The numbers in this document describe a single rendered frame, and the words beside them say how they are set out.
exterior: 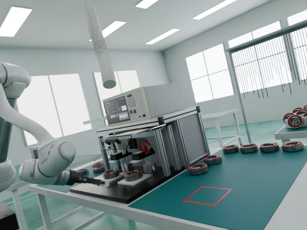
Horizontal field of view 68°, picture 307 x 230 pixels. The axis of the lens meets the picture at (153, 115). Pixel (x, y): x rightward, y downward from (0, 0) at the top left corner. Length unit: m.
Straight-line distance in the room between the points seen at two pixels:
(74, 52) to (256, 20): 5.31
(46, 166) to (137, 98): 0.69
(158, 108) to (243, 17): 6.66
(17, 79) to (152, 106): 0.77
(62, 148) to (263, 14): 7.22
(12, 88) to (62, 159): 0.58
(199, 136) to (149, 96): 0.46
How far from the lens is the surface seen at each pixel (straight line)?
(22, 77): 1.45
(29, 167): 1.13
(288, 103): 7.52
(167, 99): 1.57
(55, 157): 0.99
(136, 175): 1.41
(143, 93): 1.42
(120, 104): 1.59
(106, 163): 1.84
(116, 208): 1.22
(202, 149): 1.65
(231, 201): 1.00
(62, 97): 6.51
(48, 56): 6.70
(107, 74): 2.80
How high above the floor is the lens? 1.17
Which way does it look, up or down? 2 degrees down
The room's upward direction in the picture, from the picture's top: 13 degrees counter-clockwise
